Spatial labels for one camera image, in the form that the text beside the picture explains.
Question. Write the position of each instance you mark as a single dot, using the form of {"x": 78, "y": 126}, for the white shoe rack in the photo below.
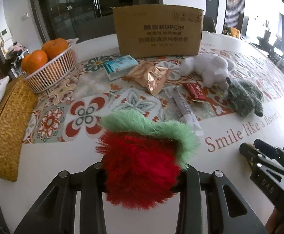
{"x": 14, "y": 57}

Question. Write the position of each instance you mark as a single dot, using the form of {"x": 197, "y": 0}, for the gold foil snack packet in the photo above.
{"x": 150, "y": 76}

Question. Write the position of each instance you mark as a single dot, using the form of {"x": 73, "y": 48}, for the brown cardboard box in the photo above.
{"x": 155, "y": 30}

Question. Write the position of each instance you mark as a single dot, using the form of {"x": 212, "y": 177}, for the orange fruit back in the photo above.
{"x": 55, "y": 47}

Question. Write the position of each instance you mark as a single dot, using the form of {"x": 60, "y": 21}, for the orange fruit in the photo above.
{"x": 55, "y": 47}
{"x": 34, "y": 61}

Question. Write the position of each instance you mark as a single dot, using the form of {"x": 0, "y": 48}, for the patterned tablecloth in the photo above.
{"x": 62, "y": 131}

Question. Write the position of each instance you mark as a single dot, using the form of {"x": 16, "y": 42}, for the green knitted plush toy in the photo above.
{"x": 244, "y": 97}

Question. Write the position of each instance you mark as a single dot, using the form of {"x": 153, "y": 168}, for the white tv console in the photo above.
{"x": 231, "y": 31}

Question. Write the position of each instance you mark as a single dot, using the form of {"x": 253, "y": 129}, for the white plastic fruit basket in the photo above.
{"x": 53, "y": 71}

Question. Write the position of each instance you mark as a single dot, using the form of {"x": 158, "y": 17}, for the blue tissue pack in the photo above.
{"x": 119, "y": 67}

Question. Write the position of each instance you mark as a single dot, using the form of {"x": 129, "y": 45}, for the white plush bunny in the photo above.
{"x": 213, "y": 69}

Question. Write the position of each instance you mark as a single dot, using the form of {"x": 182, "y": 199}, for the grey dining chair right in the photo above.
{"x": 209, "y": 24}

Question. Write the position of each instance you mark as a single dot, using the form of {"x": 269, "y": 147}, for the grey dining chair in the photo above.
{"x": 209, "y": 24}
{"x": 93, "y": 28}

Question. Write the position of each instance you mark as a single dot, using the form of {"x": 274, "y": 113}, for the red snack packet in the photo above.
{"x": 195, "y": 92}

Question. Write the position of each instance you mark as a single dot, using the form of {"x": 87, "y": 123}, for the red furry strawberry plush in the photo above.
{"x": 143, "y": 159}

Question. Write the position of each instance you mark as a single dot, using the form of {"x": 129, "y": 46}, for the orange fruit front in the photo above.
{"x": 34, "y": 61}

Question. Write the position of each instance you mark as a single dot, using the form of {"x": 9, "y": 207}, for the person's right hand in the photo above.
{"x": 275, "y": 223}

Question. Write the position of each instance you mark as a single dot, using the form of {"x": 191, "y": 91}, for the dark glass door cabinet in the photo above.
{"x": 93, "y": 4}

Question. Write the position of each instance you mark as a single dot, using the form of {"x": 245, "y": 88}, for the grey dining chair left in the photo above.
{"x": 93, "y": 28}

